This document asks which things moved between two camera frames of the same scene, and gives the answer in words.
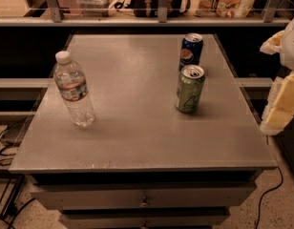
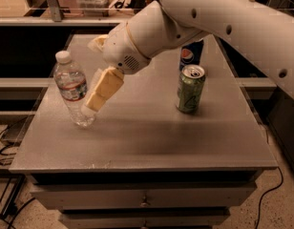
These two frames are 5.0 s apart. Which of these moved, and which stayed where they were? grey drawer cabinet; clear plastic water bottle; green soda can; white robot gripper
Moved: white robot gripper
Stayed: grey drawer cabinet; green soda can; clear plastic water bottle
